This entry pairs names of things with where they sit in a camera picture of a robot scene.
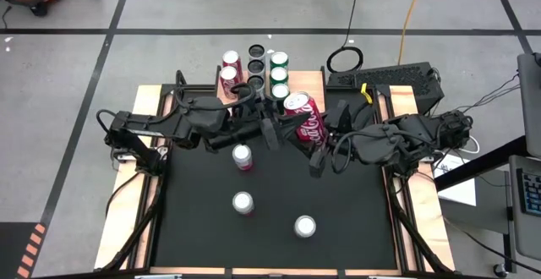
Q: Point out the red Coca-Cola can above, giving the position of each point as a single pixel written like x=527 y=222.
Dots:
x=231 y=58
x=310 y=120
x=228 y=76

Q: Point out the yellow tape tag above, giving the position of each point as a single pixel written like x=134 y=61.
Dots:
x=366 y=93

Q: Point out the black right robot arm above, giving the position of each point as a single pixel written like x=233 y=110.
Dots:
x=380 y=148

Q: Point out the green Sprite can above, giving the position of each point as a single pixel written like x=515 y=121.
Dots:
x=279 y=75
x=279 y=59
x=280 y=91

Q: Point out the white Celsius Peach Vibe can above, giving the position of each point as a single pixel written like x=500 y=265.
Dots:
x=255 y=82

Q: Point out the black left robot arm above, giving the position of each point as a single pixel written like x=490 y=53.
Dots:
x=139 y=122

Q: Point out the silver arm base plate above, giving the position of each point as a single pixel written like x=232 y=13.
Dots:
x=120 y=157

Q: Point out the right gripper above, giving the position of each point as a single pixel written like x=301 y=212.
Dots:
x=342 y=143

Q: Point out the black rear frame bracket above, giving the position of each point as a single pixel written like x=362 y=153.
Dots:
x=180 y=80

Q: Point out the wooden shelf board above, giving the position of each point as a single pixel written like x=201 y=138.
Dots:
x=310 y=82

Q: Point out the black keyboard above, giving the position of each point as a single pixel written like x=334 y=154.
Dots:
x=531 y=192

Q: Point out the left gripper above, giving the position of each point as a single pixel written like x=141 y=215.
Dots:
x=253 y=116

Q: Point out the black caster wheel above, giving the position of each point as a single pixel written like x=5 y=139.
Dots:
x=499 y=269

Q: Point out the silver corner bracket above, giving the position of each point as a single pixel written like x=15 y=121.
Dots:
x=386 y=276
x=158 y=276

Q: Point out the black orange-striped floor mat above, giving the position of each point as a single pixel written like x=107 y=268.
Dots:
x=17 y=249

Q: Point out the black desk leg bar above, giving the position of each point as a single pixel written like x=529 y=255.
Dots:
x=477 y=165

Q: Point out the black table frame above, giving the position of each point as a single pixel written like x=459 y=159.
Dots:
x=198 y=88

